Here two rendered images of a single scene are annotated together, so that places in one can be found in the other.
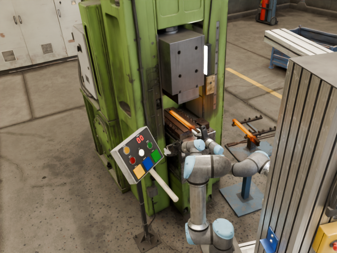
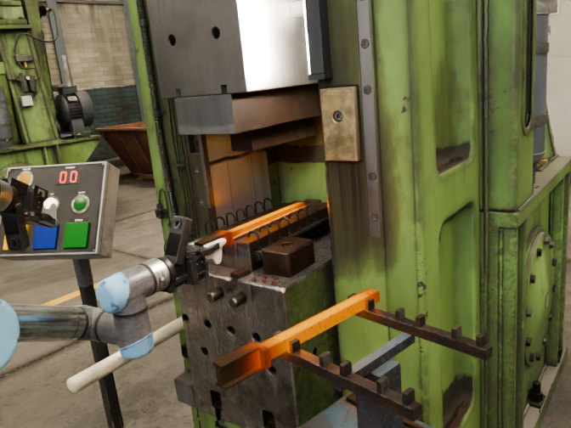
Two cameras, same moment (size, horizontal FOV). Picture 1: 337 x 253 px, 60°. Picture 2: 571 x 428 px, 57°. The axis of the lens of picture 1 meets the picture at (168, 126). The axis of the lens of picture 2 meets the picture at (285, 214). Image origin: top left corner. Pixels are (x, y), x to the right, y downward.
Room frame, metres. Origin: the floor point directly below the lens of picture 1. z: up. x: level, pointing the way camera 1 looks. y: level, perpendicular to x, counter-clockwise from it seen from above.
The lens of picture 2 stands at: (1.67, -1.49, 1.40)
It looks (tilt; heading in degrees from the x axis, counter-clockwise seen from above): 15 degrees down; 67
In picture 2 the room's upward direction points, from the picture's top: 6 degrees counter-clockwise
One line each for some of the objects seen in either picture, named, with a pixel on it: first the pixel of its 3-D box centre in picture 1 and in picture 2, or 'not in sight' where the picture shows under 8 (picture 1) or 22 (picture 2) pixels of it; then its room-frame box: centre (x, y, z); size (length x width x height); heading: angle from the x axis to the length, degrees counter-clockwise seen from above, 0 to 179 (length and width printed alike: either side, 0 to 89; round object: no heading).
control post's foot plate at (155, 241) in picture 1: (146, 237); not in sight; (1.70, 0.27, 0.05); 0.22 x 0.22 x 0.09; 29
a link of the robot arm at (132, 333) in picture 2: not in sight; (127, 329); (1.76, -0.34, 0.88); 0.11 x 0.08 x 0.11; 130
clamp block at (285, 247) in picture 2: (201, 124); (289, 256); (2.18, -0.30, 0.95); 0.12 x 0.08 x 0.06; 29
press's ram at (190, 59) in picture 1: (177, 56); (258, 10); (2.24, -0.11, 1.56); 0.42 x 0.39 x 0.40; 29
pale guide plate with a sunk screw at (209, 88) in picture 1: (209, 84); (340, 124); (2.31, -0.39, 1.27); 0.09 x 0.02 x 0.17; 119
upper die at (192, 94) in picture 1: (174, 86); (256, 106); (2.22, -0.07, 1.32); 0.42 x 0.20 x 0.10; 29
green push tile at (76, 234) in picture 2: (155, 155); (76, 235); (1.70, 0.11, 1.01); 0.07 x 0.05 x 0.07; 144
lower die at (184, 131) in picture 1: (176, 122); (269, 229); (2.22, -0.07, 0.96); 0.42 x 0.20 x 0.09; 29
